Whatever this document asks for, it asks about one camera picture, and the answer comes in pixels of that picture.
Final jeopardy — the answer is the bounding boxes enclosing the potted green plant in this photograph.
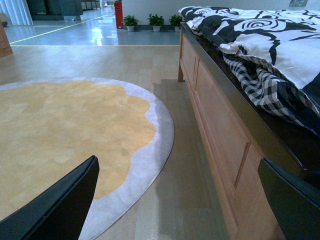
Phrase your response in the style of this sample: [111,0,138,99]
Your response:
[147,13,165,33]
[123,15,139,32]
[169,14,183,32]

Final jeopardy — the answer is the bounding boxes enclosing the yellow and grey round rug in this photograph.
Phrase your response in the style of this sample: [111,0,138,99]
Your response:
[0,78,175,240]

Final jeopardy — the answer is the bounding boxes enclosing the black white rose duvet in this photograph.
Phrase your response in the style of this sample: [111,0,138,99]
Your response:
[178,6,320,135]

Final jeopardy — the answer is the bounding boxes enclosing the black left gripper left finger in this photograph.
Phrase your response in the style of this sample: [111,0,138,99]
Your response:
[0,155,100,240]

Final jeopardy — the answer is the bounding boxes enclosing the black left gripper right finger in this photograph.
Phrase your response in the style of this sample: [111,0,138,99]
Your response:
[258,158,320,240]

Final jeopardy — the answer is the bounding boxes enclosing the middle potted green plant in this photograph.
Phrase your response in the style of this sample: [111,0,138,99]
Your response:
[147,13,165,33]

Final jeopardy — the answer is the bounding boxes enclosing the left potted green plant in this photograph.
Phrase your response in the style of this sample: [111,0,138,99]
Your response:
[123,15,139,32]

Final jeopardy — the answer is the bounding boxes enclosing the right potted green plant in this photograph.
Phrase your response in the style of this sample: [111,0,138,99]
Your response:
[169,14,183,32]

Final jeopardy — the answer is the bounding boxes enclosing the white curtain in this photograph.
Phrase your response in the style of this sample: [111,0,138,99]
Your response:
[0,0,33,26]

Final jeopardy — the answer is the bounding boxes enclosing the dark grey machine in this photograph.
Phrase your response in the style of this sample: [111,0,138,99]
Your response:
[26,0,83,21]

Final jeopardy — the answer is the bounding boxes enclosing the wooden bed frame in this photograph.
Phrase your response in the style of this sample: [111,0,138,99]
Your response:
[178,23,320,240]

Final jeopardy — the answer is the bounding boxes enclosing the red fire extinguisher cabinet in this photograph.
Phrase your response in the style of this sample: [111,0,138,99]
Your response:
[114,0,124,29]

